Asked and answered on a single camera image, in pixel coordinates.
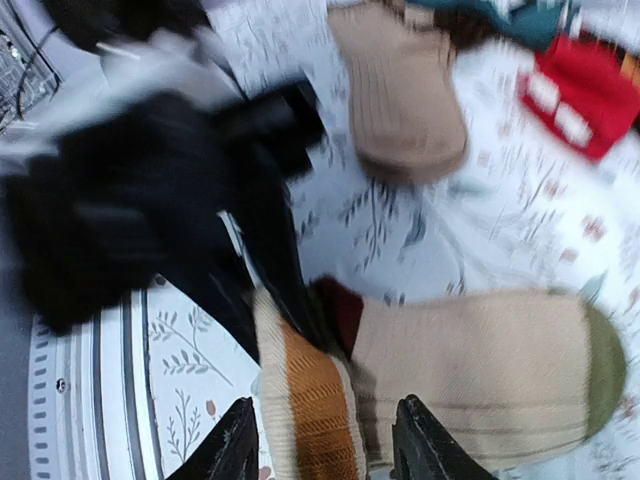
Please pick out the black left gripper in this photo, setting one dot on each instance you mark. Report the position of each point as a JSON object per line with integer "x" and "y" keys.
{"x": 119, "y": 198}

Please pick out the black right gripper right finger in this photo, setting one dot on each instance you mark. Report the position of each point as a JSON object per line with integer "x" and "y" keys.
{"x": 424, "y": 450}

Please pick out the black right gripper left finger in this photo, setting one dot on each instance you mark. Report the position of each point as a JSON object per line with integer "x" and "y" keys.
{"x": 230, "y": 451}

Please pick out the beige striped sock pair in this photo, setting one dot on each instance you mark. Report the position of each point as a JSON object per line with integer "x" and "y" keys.
{"x": 514, "y": 376}

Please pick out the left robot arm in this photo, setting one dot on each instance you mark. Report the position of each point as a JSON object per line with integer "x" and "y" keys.
{"x": 145, "y": 48}

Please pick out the brown tan sock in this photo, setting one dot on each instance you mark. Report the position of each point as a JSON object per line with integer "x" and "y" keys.
{"x": 405, "y": 120}

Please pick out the dark green sock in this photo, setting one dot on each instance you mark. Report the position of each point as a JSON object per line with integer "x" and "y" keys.
{"x": 530, "y": 24}

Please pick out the red santa sock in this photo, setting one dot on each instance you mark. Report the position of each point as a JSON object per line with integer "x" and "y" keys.
{"x": 576, "y": 89}

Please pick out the aluminium front rail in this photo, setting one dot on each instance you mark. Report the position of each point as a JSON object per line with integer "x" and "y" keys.
{"x": 78, "y": 406}

